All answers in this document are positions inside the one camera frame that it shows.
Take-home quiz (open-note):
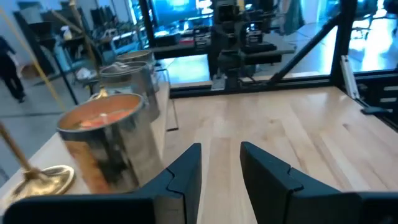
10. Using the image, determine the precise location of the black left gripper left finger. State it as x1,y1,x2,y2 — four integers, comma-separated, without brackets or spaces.
2,142,203,224

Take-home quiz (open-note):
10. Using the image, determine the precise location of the brass candlestick holder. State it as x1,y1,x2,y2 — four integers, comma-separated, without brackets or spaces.
0,121,76,203
68,0,109,101

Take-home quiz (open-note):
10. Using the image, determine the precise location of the shiny silver candle tin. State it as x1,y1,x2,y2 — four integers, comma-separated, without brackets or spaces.
57,92,164,194

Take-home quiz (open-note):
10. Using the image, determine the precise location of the thin yellow pole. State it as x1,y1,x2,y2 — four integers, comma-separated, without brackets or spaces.
0,7,66,111

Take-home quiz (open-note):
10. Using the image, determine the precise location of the person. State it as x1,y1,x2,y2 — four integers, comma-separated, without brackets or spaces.
0,35,26,103

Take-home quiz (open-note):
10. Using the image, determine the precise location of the floral print candle tin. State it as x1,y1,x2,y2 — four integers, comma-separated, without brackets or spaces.
115,49,156,68
99,61,161,123

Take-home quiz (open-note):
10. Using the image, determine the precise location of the white metal bracket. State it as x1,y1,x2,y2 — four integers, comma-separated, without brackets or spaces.
340,55,361,100

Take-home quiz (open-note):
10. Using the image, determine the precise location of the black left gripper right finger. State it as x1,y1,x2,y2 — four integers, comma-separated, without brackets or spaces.
239,141,398,224

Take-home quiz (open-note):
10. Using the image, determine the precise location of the blue lit screen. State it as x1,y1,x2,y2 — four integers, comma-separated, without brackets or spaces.
151,0,216,26

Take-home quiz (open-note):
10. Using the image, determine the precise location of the black frame post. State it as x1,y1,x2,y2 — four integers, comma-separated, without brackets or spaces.
330,0,358,88

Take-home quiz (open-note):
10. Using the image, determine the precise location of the black diagonal frame brace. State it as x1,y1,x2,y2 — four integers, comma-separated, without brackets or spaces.
269,14,342,85

